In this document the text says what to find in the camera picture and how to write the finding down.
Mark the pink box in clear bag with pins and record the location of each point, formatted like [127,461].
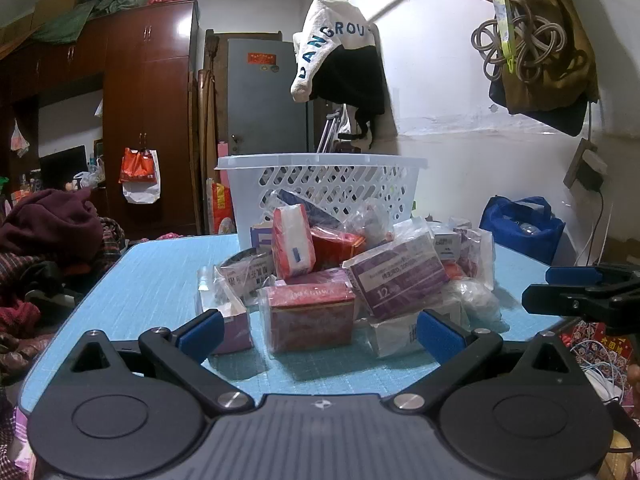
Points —
[235,332]

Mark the maroon cloth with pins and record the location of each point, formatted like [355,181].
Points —
[50,220]

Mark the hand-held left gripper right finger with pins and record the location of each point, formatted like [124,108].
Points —
[440,332]

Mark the white plastic basket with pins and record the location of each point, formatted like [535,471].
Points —
[350,180]

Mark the white plastic bag on desk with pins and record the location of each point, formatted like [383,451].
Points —
[92,175]

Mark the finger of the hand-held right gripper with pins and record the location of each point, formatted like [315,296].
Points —
[565,300]
[575,275]

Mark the small white box in bag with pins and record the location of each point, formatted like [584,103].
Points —
[447,245]

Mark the wooden boards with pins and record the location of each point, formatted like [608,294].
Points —
[207,125]

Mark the white hoodie with blue letters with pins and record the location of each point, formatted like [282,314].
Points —
[330,30]

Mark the item in clear plastic bag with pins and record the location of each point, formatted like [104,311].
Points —
[372,222]

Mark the maroon box in clear bag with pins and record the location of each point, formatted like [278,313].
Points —
[310,317]

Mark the brown wooden wardrobe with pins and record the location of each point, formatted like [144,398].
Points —
[145,110]

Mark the red printed cloth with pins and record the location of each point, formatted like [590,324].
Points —
[605,347]

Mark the metal crutches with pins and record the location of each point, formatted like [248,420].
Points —
[332,127]

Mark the purple medicine box in bag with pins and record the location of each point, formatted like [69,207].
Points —
[400,280]

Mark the black monitor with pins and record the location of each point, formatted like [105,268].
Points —
[62,167]

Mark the white roll in clear bag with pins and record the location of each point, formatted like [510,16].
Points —
[472,300]

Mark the white medicine box in bag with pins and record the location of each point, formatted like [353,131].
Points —
[245,275]

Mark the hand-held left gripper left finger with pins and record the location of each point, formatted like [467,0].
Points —
[202,332]

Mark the dark blue box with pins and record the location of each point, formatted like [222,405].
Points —
[320,210]

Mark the blue fabric bag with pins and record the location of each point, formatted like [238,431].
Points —
[520,232]

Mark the white packet with barcode sticker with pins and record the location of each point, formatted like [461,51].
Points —
[395,337]

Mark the red white tissue packet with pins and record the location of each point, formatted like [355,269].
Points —
[292,240]

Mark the black hanging bag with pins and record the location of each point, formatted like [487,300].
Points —
[555,117]

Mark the pile of striped clothes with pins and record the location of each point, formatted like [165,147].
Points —
[40,290]

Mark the orange white plastic bag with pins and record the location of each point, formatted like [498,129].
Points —
[140,175]

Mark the grey metal door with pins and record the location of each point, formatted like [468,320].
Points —
[265,105]

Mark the olive hanging bag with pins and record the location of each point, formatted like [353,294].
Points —
[565,70]

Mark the wall power adapter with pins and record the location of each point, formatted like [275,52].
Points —
[587,165]

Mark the red packet by door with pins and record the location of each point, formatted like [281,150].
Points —
[221,207]

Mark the green cloth on wardrobe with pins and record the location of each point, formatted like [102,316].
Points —
[75,17]

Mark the white pink plastic bag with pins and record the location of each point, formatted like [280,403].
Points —
[19,140]

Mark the black hanging garment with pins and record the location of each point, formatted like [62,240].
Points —
[352,80]

